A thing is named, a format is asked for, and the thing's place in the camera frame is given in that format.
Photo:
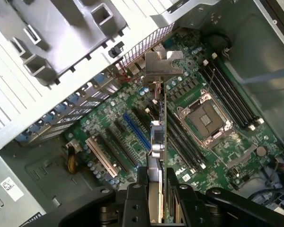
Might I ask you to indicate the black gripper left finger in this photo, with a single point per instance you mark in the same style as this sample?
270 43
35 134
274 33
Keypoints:
135 203

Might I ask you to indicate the white barcode label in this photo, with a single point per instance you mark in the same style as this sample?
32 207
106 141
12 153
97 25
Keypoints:
11 188

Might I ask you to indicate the metal CPU socket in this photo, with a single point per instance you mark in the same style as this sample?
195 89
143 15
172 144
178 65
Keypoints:
207 118

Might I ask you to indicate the grey metal PC case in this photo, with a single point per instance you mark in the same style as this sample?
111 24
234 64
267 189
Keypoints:
251 35

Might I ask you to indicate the black plug connector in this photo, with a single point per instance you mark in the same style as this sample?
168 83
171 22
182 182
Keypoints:
115 50

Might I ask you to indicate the white expansion slot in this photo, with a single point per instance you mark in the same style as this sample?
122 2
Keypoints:
101 158

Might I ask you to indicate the black RAM slot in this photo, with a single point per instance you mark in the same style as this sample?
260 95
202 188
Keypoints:
176 148
232 91
180 145
236 88
227 94
222 97
189 139
185 142

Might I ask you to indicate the blue slot cover clip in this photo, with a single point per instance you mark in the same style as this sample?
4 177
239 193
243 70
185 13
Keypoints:
60 110
75 99
100 79
48 118
24 137

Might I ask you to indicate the green Dell motherboard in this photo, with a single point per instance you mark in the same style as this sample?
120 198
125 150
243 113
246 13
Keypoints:
101 123

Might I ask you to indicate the thin metal locking lever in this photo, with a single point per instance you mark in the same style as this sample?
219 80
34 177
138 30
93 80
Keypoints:
211 80

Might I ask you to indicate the short black expansion slot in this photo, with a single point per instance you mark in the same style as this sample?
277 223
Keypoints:
119 127

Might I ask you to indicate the round silver coin battery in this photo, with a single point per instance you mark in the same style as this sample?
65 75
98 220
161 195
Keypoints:
261 151

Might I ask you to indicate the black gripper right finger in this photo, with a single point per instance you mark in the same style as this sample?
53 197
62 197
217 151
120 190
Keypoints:
191 208

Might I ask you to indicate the long black expansion slot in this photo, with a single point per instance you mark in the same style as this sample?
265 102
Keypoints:
142 119
114 153
125 150

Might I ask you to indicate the blue expansion slot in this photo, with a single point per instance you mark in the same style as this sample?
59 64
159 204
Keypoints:
137 132

